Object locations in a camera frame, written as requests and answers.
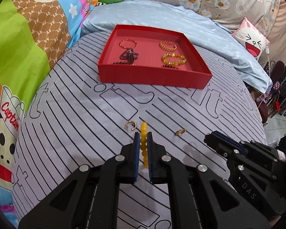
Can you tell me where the white cable with switch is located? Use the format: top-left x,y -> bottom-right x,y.
259,0 -> 272,77

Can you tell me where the yellow bead bracelet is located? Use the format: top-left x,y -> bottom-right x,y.
139,121 -> 149,169

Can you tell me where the colourful cartoon printed quilt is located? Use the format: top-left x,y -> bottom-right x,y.
0,0 -> 96,206

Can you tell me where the yellow-green bead bracelet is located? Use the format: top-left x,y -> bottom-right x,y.
162,53 -> 187,67

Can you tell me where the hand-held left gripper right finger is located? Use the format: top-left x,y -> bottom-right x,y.
147,132 -> 270,229

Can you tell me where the thin gold bangle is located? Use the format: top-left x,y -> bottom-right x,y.
120,39 -> 137,50

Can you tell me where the dark chair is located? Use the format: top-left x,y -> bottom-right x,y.
266,61 -> 286,83

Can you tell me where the red cardboard box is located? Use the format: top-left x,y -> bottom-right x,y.
97,24 -> 213,90

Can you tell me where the gold chain bangle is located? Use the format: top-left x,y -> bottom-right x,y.
160,40 -> 177,51

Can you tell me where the light blue pillow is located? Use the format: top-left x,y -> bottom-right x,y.
82,0 -> 273,94

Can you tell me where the pink white cat-face pillow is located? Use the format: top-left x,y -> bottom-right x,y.
232,17 -> 270,58

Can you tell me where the dark purple multi-wrap bead bracelet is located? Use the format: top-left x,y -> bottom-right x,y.
119,49 -> 140,62

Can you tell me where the small gold ring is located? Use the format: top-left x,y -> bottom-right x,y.
125,121 -> 137,132

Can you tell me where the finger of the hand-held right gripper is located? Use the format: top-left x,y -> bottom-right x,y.
204,134 -> 281,180
210,131 -> 286,163

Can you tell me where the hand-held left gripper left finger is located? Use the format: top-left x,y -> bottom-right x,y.
18,134 -> 141,229

